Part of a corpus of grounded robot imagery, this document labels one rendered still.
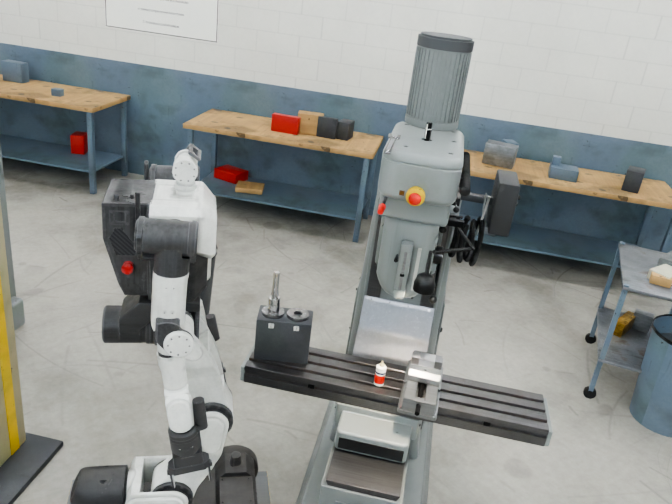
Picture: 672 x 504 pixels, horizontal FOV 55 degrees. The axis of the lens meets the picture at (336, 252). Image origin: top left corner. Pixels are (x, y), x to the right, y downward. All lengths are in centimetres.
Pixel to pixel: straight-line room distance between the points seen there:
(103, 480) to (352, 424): 91
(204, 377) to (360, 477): 74
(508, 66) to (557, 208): 149
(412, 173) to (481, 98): 446
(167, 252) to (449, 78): 121
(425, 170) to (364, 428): 105
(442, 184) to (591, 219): 490
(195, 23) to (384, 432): 517
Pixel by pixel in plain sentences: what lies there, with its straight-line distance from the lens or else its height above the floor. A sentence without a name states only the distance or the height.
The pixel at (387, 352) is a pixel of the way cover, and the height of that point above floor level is 87.
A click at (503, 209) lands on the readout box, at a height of 162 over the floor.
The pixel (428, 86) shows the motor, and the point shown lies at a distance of 236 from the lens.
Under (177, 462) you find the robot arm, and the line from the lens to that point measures 200.
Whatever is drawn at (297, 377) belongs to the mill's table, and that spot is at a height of 90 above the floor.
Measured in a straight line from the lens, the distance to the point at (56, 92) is 702.
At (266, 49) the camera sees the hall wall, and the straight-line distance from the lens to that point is 668.
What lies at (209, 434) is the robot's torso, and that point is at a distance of 216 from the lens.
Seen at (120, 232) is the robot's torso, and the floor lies 168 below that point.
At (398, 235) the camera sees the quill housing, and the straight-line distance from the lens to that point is 225.
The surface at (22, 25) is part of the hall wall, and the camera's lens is 785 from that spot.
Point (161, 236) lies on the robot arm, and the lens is 161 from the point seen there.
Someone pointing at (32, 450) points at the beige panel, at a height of 3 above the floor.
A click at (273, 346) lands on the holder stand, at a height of 97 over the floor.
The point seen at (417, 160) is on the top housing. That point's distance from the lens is 202.
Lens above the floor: 240
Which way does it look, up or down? 24 degrees down
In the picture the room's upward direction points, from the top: 7 degrees clockwise
